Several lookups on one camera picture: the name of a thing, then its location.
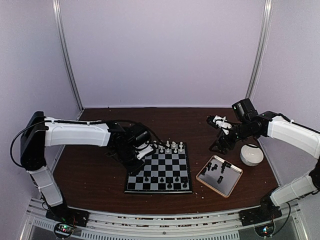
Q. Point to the left aluminium frame post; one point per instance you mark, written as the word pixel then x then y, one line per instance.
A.
pixel 65 53

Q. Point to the aluminium frame post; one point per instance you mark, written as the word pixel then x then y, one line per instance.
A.
pixel 261 47
pixel 65 53

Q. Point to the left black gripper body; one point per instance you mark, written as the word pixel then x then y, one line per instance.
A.
pixel 131 168

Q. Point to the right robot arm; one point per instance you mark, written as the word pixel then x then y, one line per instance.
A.
pixel 275 126

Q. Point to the wooden metal tray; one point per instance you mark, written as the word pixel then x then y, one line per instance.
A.
pixel 231 176

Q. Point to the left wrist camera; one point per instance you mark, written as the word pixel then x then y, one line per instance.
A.
pixel 143 150

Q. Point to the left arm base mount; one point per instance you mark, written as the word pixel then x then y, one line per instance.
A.
pixel 74 217

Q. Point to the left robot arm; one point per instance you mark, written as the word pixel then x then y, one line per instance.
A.
pixel 130 145

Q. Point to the black white chess board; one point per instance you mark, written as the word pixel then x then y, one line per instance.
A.
pixel 168 161

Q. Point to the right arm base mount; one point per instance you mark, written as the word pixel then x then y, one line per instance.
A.
pixel 255 215

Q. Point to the white bowl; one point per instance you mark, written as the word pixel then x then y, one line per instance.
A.
pixel 251 155

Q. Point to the right aluminium frame post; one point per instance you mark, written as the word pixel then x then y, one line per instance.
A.
pixel 261 47

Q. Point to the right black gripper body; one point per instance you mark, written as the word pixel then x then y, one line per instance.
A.
pixel 222 138

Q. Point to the front aluminium rail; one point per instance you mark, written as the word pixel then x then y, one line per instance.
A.
pixel 221 225

